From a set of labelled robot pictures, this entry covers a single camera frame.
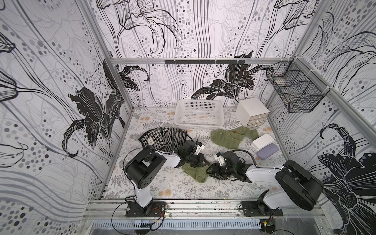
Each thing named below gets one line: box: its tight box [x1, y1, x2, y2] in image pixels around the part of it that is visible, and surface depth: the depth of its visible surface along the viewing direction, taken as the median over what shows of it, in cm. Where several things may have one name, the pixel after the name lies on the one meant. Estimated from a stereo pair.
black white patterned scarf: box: [138, 127, 188, 152], surface depth 97 cm
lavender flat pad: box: [256, 142, 279, 160], surface depth 92 cm
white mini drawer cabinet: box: [235, 97, 271, 129], surface depth 102 cm
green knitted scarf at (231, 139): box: [210, 125, 259, 150], surface depth 100 cm
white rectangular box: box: [251, 133, 276, 152], surface depth 96 cm
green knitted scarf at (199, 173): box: [182, 162, 210, 184], surface depth 82 cm
